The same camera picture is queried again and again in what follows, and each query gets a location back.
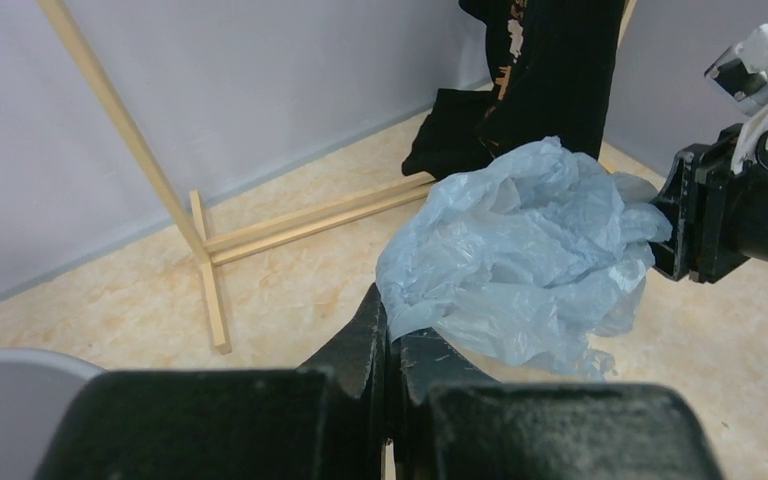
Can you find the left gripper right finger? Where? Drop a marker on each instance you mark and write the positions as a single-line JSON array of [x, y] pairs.
[[421, 360]]

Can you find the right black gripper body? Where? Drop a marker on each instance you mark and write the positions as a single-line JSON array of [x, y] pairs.
[[696, 198]]

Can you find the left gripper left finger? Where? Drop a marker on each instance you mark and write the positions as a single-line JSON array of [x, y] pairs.
[[354, 427]]

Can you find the light blue trash bag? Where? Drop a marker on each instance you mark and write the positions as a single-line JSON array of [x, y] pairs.
[[526, 259]]

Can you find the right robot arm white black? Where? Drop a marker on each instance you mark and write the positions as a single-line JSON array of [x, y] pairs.
[[747, 226]]

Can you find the grey plastic trash bin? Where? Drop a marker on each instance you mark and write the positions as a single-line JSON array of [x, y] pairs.
[[36, 388]]

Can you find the wooden clothes rack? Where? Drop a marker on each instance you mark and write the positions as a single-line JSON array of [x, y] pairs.
[[212, 252]]

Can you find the black hanging garment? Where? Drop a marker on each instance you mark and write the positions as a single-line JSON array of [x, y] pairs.
[[551, 64]]

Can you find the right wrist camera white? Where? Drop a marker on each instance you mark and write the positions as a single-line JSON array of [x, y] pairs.
[[741, 72]]

